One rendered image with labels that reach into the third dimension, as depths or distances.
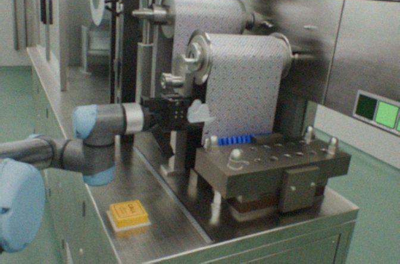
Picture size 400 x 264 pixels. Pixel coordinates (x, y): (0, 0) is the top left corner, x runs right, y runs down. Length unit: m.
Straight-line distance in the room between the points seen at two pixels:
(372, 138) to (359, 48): 3.01
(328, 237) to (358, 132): 3.06
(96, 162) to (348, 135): 3.51
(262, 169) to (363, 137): 3.21
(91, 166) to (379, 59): 0.73
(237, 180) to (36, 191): 0.46
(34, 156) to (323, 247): 0.76
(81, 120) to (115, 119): 0.07
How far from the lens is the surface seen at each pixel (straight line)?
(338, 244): 1.17
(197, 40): 1.03
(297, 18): 1.22
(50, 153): 0.94
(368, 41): 1.03
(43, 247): 2.39
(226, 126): 1.06
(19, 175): 0.55
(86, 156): 0.93
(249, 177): 0.91
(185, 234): 0.89
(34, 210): 0.60
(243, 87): 1.05
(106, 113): 0.89
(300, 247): 1.06
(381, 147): 3.98
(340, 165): 1.11
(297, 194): 1.01
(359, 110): 1.04
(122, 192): 1.04
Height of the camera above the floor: 1.42
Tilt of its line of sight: 18 degrees down
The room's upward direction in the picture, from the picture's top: 6 degrees clockwise
